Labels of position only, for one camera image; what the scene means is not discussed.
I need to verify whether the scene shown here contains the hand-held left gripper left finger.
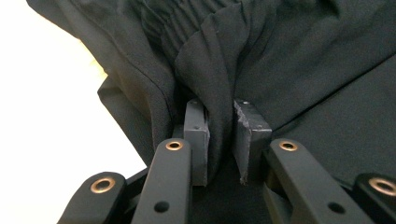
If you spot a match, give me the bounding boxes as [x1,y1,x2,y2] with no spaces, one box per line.
[182,98,211,188]

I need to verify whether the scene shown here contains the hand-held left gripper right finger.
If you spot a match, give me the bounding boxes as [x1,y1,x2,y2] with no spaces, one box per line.
[232,99,274,185]

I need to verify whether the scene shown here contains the black pants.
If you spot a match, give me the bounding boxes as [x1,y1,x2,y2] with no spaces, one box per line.
[26,0,396,224]

